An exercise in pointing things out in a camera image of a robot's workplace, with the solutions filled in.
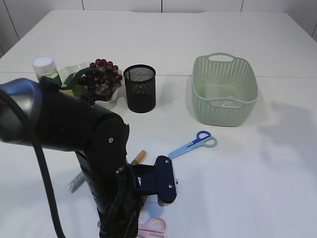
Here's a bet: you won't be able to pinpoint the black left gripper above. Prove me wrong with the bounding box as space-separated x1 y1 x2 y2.
94 171 149 238

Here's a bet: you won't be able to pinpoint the pink scissors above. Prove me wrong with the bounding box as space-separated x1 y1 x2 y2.
97 217 167 238

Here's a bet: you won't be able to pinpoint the blue scissors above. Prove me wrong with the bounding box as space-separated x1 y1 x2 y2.
168 130 217 159

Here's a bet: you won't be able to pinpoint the purple artificial grape bunch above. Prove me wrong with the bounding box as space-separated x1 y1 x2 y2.
61 58 123 102

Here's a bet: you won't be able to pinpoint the clear plastic sheet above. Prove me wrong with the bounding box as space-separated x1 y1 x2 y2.
211 98 243 108

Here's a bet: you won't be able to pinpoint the yellow tea bottle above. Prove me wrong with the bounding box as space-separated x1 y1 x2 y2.
32 56 65 87

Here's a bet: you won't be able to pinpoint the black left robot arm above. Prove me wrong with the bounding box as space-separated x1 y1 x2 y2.
0 78 144 238

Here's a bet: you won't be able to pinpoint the silver glitter pen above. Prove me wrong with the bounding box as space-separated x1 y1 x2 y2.
66 172 85 193

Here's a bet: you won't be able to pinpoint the gold glitter pen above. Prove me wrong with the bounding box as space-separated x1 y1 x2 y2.
130 150 147 165

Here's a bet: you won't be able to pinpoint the black mesh pen holder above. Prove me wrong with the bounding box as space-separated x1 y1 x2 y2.
123 64 156 113

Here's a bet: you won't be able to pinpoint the green woven plastic basket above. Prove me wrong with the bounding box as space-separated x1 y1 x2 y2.
192 53 258 127

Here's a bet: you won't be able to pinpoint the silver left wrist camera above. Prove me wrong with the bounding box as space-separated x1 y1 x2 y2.
132 156 177 207

